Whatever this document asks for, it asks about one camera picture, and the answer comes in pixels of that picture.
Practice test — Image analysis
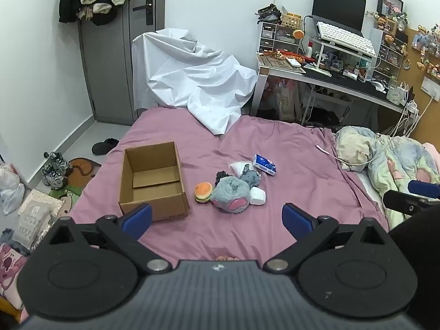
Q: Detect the grey door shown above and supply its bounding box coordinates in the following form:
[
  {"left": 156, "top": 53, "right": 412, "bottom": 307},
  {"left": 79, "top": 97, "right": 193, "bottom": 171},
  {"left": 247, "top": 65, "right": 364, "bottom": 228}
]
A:
[{"left": 77, "top": 0, "right": 167, "bottom": 126}]

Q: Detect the clear drawer organizer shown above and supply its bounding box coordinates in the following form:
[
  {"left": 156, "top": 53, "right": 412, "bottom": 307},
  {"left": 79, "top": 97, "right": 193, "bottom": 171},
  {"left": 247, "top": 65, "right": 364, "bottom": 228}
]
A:
[{"left": 258, "top": 21, "right": 301, "bottom": 54}]

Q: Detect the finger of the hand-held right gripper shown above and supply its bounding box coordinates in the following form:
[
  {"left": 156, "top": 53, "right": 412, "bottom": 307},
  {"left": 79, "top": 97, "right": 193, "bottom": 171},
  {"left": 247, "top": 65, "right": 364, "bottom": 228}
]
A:
[
  {"left": 383, "top": 190, "right": 440, "bottom": 219},
  {"left": 408, "top": 179, "right": 440, "bottom": 199}
]

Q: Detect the desk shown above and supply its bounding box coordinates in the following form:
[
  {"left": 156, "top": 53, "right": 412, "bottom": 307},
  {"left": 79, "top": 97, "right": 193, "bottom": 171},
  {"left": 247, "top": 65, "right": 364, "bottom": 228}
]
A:
[{"left": 249, "top": 53, "right": 418, "bottom": 126}]

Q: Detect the blue tissue packet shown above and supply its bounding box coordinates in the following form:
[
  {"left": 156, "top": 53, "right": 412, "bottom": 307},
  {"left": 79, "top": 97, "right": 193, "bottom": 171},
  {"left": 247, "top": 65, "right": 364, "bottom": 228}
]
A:
[{"left": 252, "top": 154, "right": 277, "bottom": 177}]

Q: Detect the red flat package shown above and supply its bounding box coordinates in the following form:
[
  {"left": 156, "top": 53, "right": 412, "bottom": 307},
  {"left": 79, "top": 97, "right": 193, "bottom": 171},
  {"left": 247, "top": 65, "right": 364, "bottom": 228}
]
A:
[{"left": 261, "top": 50, "right": 310, "bottom": 63}]

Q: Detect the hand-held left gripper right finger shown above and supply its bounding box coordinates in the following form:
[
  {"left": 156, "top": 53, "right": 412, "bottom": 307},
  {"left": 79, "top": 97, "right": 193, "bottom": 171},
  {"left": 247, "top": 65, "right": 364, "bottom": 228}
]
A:
[{"left": 263, "top": 203, "right": 396, "bottom": 276}]

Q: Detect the printed tote bag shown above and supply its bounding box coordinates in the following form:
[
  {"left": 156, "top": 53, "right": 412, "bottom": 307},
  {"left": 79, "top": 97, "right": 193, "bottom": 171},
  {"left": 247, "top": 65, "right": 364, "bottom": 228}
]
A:
[{"left": 273, "top": 77, "right": 303, "bottom": 121}]

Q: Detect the pastel printed quilt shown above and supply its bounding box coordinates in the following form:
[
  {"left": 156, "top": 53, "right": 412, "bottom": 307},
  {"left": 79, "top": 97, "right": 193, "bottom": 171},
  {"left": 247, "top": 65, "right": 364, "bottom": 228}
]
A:
[{"left": 335, "top": 126, "right": 440, "bottom": 229}]

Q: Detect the black laptop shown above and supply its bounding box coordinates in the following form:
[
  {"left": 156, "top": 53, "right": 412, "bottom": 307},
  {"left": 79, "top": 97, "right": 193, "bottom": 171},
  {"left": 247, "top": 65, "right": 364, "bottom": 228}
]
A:
[{"left": 311, "top": 0, "right": 367, "bottom": 37}]

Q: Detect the white keyboard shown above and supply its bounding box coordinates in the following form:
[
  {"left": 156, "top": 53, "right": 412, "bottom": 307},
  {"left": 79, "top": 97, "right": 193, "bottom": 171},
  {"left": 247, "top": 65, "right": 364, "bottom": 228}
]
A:
[{"left": 316, "top": 21, "right": 377, "bottom": 56}]

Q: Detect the cartoon floor rug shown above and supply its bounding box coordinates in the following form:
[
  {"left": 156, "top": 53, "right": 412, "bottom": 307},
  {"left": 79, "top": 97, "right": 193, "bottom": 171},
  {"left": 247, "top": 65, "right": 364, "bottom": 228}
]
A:
[{"left": 48, "top": 157, "right": 102, "bottom": 214}]

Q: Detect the black door handle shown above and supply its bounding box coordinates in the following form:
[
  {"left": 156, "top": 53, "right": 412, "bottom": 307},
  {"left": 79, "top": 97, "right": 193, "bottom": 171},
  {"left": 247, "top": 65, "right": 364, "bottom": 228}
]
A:
[{"left": 132, "top": 0, "right": 153, "bottom": 25}]

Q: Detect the small drawer shelf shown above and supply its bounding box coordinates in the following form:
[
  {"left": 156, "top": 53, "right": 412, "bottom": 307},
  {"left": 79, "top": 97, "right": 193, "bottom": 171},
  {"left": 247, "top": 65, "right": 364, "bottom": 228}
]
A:
[{"left": 371, "top": 27, "right": 408, "bottom": 79}]

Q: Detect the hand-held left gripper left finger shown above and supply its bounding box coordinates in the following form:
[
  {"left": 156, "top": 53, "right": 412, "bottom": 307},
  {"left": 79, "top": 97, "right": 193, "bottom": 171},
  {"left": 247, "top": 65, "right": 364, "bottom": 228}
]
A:
[{"left": 45, "top": 203, "right": 172, "bottom": 276}]

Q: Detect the grey blue plush toy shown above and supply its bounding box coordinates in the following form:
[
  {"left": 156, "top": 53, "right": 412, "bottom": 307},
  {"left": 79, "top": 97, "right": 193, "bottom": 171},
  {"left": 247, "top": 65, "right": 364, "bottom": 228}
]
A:
[{"left": 210, "top": 176, "right": 252, "bottom": 215}]

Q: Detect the white plastic bag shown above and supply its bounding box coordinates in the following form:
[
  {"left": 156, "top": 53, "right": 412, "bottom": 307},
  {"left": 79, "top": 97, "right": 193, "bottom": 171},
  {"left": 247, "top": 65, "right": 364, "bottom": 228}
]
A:
[{"left": 0, "top": 163, "right": 26, "bottom": 215}]

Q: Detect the small white paper bag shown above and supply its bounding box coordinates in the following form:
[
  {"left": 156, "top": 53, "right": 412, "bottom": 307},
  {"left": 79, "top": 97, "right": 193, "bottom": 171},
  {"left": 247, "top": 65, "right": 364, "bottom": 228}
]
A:
[{"left": 387, "top": 82, "right": 408, "bottom": 106}]

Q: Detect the pink cartoon cushion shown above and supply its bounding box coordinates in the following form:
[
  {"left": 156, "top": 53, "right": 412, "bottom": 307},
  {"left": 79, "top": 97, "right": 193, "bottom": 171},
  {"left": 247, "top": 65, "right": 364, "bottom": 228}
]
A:
[{"left": 0, "top": 242, "right": 28, "bottom": 312}]

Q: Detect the black picture frame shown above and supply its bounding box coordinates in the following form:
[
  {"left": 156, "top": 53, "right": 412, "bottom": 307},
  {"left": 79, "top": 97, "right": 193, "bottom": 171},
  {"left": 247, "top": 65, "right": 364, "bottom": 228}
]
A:
[{"left": 376, "top": 0, "right": 404, "bottom": 18}]

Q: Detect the white square pad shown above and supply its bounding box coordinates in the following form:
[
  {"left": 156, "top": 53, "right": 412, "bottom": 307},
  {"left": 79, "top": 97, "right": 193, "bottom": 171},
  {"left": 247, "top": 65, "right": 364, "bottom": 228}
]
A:
[{"left": 249, "top": 187, "right": 267, "bottom": 206}]

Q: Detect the pink bed sheet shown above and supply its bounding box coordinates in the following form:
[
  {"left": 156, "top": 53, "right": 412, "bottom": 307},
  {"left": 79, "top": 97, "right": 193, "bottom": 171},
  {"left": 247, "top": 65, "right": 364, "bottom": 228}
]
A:
[{"left": 70, "top": 106, "right": 389, "bottom": 269}]

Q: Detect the white charging cable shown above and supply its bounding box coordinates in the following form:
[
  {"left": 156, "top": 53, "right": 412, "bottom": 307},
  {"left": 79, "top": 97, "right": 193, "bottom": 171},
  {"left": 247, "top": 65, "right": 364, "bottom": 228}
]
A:
[{"left": 316, "top": 137, "right": 386, "bottom": 165}]

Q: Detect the white plastic pouch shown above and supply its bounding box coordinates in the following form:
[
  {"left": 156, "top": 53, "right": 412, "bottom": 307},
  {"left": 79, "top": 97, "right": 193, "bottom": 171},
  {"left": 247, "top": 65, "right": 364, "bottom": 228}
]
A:
[{"left": 229, "top": 161, "right": 253, "bottom": 177}]

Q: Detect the cardboard box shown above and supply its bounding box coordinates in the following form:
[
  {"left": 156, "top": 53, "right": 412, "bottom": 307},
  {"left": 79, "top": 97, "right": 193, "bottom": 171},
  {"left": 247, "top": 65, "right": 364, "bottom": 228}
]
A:
[{"left": 119, "top": 142, "right": 190, "bottom": 222}]

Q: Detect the white cover sheet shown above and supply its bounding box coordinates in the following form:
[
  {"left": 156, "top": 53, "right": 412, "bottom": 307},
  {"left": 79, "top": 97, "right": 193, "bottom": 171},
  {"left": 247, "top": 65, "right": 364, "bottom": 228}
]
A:
[{"left": 132, "top": 28, "right": 258, "bottom": 135}]

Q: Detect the grey sneaker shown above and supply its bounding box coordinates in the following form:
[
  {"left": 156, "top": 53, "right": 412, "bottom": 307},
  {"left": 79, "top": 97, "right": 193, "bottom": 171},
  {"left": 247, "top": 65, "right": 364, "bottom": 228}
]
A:
[
  {"left": 43, "top": 151, "right": 73, "bottom": 173},
  {"left": 41, "top": 165, "right": 67, "bottom": 189}
]

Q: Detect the white desk riser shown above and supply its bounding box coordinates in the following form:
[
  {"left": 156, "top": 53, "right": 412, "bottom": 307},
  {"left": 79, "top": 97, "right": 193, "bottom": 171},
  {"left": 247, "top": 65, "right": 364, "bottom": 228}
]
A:
[{"left": 318, "top": 38, "right": 375, "bottom": 83}]

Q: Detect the cork board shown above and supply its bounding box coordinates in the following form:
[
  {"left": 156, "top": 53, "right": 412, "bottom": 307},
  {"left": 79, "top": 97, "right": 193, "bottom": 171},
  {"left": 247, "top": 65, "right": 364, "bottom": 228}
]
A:
[{"left": 400, "top": 24, "right": 440, "bottom": 141}]

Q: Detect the hamburger plush toy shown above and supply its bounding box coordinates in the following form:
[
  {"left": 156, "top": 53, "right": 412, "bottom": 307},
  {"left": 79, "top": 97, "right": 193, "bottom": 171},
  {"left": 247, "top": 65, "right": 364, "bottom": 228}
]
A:
[{"left": 194, "top": 182, "right": 214, "bottom": 203}]

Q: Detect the black slipper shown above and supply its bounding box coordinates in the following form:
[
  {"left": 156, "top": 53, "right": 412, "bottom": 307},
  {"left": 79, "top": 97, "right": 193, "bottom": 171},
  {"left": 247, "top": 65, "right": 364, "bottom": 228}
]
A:
[{"left": 91, "top": 138, "right": 120, "bottom": 155}]

